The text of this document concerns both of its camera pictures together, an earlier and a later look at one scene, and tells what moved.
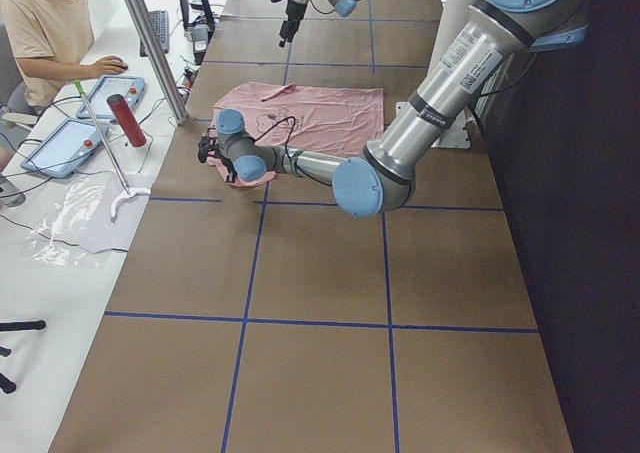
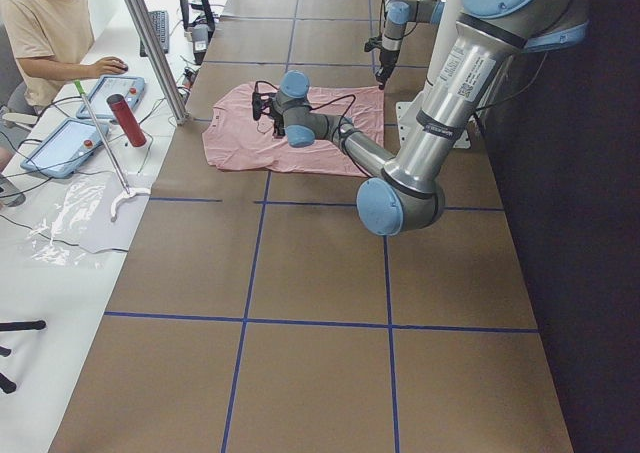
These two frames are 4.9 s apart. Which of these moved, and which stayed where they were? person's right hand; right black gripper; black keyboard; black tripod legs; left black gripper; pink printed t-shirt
Moved: left black gripper; right black gripper
Stayed: black keyboard; pink printed t-shirt; person's right hand; black tripod legs
